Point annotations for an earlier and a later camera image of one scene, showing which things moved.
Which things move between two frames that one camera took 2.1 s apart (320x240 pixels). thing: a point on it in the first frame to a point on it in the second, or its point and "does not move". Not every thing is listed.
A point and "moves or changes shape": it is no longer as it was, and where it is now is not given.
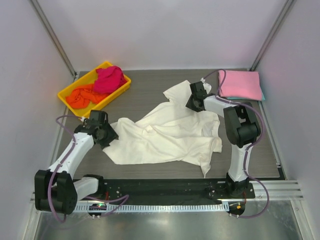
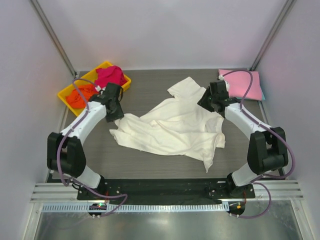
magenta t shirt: x=109 y=79 does not move
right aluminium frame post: x=272 y=33 does not move
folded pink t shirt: x=243 y=85 does not move
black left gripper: x=112 y=136 to x=119 y=114
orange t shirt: x=81 y=97 does not move
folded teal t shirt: x=236 y=98 does not move
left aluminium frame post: x=55 y=40 does not move
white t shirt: x=174 y=132 moves or changes shape
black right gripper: x=191 y=106 to x=203 y=101
